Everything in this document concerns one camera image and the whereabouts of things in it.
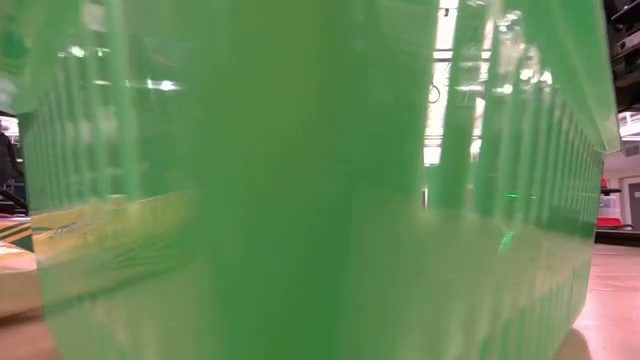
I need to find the wrapped white chalk pack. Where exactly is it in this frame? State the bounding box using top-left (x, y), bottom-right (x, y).
top-left (0, 243), bottom-right (42, 317)

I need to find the green plastic slotted basket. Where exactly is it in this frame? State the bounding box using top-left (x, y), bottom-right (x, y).
top-left (0, 0), bottom-right (621, 360)

